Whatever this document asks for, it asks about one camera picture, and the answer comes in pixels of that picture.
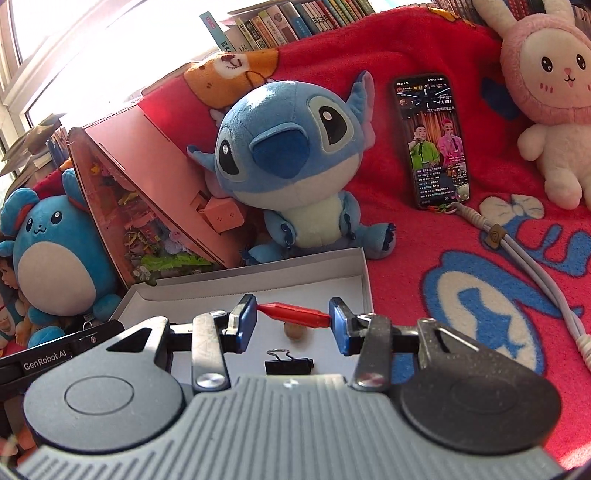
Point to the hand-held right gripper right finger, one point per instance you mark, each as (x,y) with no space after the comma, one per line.
(339,323)

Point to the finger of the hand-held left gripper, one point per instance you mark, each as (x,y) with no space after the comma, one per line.
(99,334)

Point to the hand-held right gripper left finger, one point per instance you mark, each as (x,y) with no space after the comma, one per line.
(247,318)

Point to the white cardboard box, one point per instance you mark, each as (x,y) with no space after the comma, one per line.
(277,295)

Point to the red clip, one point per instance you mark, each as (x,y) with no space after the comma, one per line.
(295,313)

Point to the tan nut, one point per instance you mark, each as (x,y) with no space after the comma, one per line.
(294,333)

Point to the black binder clip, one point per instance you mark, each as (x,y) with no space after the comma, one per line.
(288,367)

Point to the person's left hand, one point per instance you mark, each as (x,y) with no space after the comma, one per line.
(14,445)

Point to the blue robot cat plush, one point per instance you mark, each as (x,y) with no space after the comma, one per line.
(7,330)

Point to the round blue plush toy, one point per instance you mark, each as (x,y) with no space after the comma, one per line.
(51,258)

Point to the brown-haired doll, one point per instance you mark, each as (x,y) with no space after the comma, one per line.
(7,277)

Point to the blue alien plush toy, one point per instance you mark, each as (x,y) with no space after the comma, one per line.
(286,152)

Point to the pink triangular toy house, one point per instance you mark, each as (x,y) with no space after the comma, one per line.
(152,157)

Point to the pile of books and papers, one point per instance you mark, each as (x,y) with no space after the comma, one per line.
(55,138)

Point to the black smartphone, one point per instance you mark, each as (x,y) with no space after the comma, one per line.
(434,138)

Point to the row of books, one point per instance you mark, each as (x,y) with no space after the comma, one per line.
(300,18)

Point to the pink rabbit plush toy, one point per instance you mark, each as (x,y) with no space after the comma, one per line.
(549,69)

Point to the window frame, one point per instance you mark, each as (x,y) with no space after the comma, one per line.
(18,55)

